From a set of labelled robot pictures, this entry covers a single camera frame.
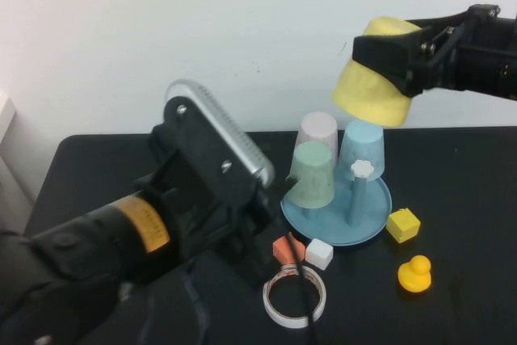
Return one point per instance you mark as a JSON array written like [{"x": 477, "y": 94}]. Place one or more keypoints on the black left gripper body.
[{"x": 202, "y": 199}]

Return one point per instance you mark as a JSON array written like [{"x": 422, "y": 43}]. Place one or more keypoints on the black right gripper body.
[{"x": 464, "y": 54}]

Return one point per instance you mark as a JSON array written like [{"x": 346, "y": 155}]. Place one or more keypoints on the yellow cube block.
[{"x": 403, "y": 225}]

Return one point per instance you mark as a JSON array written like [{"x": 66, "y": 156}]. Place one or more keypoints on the light blue plastic cup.
[{"x": 363, "y": 143}]

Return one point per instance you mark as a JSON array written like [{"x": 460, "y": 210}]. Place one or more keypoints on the yellow rubber duck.
[{"x": 414, "y": 278}]

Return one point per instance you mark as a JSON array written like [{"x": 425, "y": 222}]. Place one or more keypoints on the white tape roll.
[{"x": 291, "y": 322}]

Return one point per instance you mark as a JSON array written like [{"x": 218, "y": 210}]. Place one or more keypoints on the blue cup stand tray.
[{"x": 331, "y": 228}]

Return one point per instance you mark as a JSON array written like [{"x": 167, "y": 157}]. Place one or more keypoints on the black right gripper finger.
[
  {"x": 387, "y": 56},
  {"x": 440, "y": 19}
]

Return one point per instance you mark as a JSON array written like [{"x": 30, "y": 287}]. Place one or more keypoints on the green plastic cup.
[{"x": 314, "y": 179}]

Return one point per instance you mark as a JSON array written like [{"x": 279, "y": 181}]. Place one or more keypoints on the yellow plastic cup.
[{"x": 371, "y": 98}]

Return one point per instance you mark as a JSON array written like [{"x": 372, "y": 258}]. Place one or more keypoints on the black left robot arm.
[{"x": 81, "y": 248}]

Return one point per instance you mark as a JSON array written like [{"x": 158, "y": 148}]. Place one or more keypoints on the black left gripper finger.
[
  {"x": 260, "y": 260},
  {"x": 290, "y": 184}
]

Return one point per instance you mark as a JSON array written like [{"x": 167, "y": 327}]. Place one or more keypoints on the orange cube block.
[{"x": 279, "y": 249}]

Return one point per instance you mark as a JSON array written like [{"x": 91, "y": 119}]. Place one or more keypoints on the pink plastic cup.
[{"x": 319, "y": 129}]

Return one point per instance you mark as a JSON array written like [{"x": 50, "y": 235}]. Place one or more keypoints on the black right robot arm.
[{"x": 511, "y": 58}]

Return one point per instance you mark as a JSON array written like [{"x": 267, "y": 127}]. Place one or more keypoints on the white cube block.
[{"x": 319, "y": 254}]

